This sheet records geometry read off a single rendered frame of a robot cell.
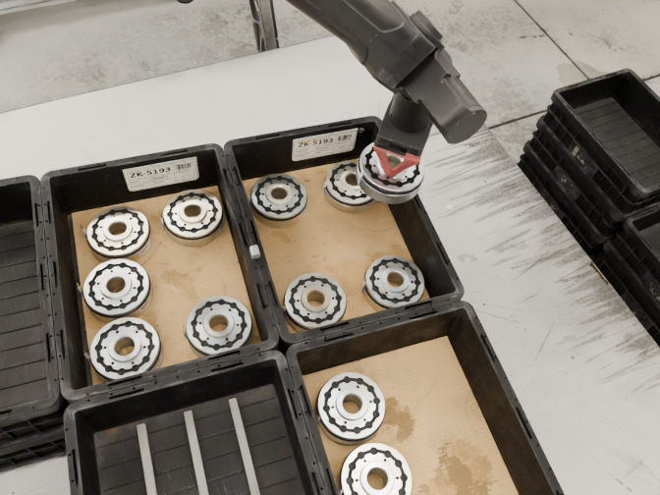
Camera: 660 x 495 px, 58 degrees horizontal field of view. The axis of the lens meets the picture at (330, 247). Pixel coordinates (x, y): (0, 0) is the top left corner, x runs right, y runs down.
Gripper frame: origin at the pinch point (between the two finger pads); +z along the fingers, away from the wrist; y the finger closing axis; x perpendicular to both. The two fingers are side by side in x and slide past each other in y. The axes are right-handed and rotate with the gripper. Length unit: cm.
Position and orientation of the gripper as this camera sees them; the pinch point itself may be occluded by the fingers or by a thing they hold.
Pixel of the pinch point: (394, 160)
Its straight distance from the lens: 91.5
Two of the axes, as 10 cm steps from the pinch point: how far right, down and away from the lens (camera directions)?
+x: -9.4, -3.4, 0.6
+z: -1.3, 5.2, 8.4
